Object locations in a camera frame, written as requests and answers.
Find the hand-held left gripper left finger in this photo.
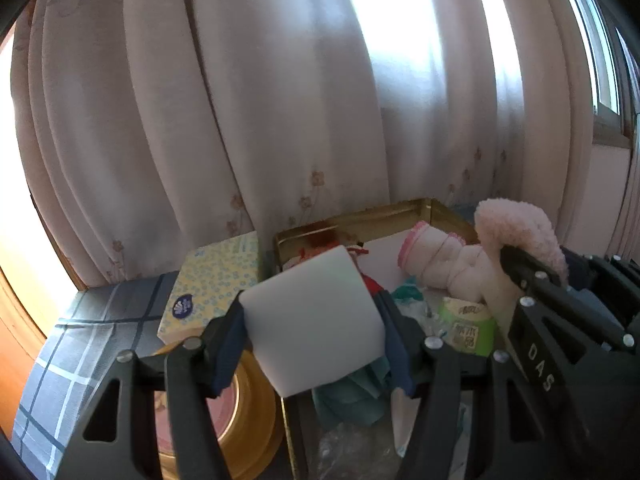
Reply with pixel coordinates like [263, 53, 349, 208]
[52, 302, 248, 480]

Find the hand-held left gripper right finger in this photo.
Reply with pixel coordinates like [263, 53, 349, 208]
[372, 292, 526, 480]

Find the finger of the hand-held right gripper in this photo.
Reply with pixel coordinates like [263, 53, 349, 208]
[500, 244, 636, 353]

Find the pink plush toy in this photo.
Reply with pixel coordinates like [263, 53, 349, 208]
[473, 198, 569, 318]

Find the teal cloth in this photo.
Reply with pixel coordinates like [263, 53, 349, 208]
[312, 355, 398, 427]

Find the green tissue packet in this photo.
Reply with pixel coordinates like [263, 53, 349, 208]
[439, 296, 497, 358]

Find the white sponge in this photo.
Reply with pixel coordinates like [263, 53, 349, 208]
[238, 245, 387, 398]

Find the pink white sock roll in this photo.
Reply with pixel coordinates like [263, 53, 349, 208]
[398, 221, 468, 286]

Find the gold cardboard tray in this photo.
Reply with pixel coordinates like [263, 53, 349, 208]
[272, 197, 483, 480]

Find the red pouch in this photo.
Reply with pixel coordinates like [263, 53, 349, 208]
[297, 230, 386, 301]

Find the round gold container pink lid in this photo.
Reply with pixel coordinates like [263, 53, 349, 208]
[152, 345, 287, 480]

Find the yellow floral tissue box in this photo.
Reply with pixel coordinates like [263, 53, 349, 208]
[157, 232, 262, 346]

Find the wooden wardrobe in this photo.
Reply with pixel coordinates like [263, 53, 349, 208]
[0, 265, 51, 426]

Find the pale floral curtain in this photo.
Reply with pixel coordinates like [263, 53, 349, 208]
[10, 0, 640, 291]

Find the window with metal frame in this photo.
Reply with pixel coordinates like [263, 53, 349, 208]
[550, 0, 640, 148]

